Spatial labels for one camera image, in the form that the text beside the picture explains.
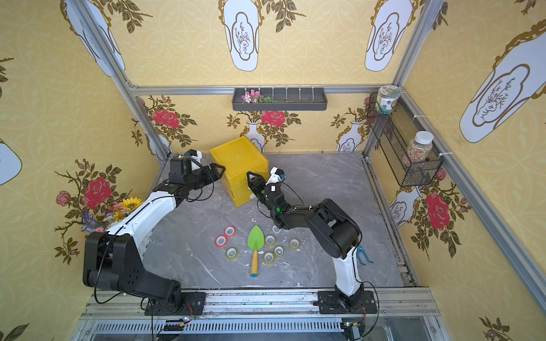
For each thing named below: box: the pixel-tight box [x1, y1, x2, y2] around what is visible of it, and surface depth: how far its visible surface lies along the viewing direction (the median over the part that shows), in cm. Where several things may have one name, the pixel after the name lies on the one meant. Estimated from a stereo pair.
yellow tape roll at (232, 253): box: [225, 247, 239, 261], surface depth 87 cm
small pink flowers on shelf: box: [241, 89, 275, 104], surface depth 89 cm
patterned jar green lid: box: [376, 85, 401, 115], surface depth 87 cm
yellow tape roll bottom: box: [262, 251, 276, 265], surface depth 85 cm
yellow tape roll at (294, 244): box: [288, 237, 301, 251], surface depth 89 cm
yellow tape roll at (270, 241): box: [264, 234, 276, 248], surface depth 90 cm
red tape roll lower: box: [214, 235, 229, 248], surface depth 90 cm
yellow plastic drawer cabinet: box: [210, 135, 270, 209], surface depth 92 cm
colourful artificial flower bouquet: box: [81, 196, 144, 234], surface depth 78 cm
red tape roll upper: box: [223, 225, 237, 238], surface depth 94 cm
